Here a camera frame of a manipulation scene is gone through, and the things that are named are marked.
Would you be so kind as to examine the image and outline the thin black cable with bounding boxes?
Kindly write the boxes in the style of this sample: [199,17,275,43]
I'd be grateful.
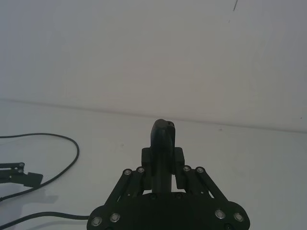
[0,210,90,228]
[0,134,81,201]

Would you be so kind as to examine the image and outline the white table cloth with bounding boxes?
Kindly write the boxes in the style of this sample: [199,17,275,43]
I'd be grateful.
[0,97,307,230]

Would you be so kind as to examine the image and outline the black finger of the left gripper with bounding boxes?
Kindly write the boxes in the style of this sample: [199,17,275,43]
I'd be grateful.
[0,162,44,188]

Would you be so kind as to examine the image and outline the plain pale wall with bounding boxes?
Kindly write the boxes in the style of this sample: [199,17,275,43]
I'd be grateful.
[0,0,307,133]

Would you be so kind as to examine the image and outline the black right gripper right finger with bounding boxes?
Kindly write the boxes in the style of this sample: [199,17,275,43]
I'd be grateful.
[167,121,250,230]

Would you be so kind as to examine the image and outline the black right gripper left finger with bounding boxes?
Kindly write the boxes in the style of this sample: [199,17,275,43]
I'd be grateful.
[87,118,172,230]

